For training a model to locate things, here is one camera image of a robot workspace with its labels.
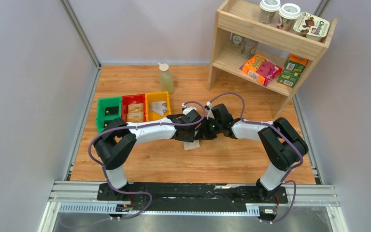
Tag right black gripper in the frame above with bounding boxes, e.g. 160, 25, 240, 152
195, 116, 223, 141

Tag beige card holder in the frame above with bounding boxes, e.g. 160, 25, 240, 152
183, 140, 200, 151

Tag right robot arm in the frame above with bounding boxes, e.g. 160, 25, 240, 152
195, 104, 309, 203

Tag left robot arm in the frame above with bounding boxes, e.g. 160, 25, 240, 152
88, 109, 204, 201

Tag silver cards in yellow bin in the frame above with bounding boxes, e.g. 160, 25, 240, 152
150, 101, 168, 116

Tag gold cards in red bin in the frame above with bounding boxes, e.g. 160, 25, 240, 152
127, 103, 144, 123

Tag black cards in green bin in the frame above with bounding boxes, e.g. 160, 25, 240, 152
103, 106, 120, 127

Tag yellow plastic bin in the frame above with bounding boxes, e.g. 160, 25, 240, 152
144, 91, 171, 121

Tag green soap bottle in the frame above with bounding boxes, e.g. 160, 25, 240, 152
158, 63, 174, 94

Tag orange pink snack box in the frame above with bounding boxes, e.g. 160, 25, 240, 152
240, 54, 282, 87

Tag red plastic bin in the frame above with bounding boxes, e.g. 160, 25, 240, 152
122, 94, 146, 123

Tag wooden shelf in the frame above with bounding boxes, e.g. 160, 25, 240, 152
207, 0, 338, 119

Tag right glass jar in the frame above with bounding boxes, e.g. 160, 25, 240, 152
241, 38, 258, 59

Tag glass jar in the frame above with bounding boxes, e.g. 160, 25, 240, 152
230, 33, 244, 47
241, 38, 258, 59

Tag left glass jar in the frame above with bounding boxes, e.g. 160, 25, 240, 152
230, 33, 244, 47

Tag green plastic bin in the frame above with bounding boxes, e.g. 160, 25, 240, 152
96, 96, 122, 133

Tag green orange juice box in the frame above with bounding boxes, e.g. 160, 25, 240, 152
277, 53, 309, 88

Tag left paper coffee cup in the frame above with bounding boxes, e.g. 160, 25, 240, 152
259, 0, 281, 24

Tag paper coffee cup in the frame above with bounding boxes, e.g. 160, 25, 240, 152
259, 0, 281, 24
276, 3, 301, 31

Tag right paper coffee cup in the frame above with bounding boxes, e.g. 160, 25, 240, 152
276, 3, 301, 31

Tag Chobani yogurt cup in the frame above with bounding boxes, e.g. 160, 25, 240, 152
293, 12, 330, 42

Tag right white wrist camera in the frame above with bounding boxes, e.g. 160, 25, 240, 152
205, 101, 214, 120

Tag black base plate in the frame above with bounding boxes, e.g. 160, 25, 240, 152
97, 182, 288, 212

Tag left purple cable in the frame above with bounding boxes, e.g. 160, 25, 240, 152
87, 101, 207, 221

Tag aluminium frame rail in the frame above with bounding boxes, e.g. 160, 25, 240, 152
39, 181, 348, 232

